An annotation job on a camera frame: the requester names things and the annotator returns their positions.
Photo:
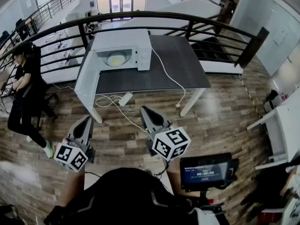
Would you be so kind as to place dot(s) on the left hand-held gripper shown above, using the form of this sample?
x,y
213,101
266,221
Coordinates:
x,y
68,155

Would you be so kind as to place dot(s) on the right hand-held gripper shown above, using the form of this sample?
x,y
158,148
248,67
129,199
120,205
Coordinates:
x,y
171,142

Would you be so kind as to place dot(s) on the white round plate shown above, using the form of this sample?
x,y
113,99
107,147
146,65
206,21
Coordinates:
x,y
109,60

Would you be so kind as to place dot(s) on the white microwave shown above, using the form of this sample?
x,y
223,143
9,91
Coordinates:
x,y
122,39

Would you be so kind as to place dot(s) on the person's right forearm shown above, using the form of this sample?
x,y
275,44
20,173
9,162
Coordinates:
x,y
174,174

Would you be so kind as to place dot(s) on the person's left forearm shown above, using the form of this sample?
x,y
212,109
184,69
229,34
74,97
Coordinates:
x,y
72,186

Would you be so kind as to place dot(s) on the white power strip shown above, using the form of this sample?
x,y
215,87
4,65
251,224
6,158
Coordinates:
x,y
125,99

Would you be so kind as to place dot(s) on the dark table with white legs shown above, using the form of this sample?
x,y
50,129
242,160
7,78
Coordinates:
x,y
178,62

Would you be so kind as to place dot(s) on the small black monitor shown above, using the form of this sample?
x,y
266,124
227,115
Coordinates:
x,y
205,172

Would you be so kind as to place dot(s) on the person's black top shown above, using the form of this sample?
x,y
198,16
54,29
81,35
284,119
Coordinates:
x,y
122,196

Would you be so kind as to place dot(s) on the dark wooden staircase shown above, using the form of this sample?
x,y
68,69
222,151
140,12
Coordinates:
x,y
211,49

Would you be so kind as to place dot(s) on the black metal railing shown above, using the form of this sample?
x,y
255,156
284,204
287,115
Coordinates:
x,y
131,14

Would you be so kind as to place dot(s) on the white grey harness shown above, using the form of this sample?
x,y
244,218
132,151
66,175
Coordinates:
x,y
206,217

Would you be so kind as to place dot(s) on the black bag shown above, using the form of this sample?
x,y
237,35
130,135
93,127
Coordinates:
x,y
272,94

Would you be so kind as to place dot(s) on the glass entrance doors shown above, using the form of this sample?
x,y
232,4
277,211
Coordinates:
x,y
120,2

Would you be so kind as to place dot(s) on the white box red label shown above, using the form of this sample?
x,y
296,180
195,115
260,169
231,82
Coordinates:
x,y
275,103

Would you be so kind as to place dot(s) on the white desk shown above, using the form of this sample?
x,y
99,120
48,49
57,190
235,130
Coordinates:
x,y
286,130

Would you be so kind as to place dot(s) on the black monitor mount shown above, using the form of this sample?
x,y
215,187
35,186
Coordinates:
x,y
206,197

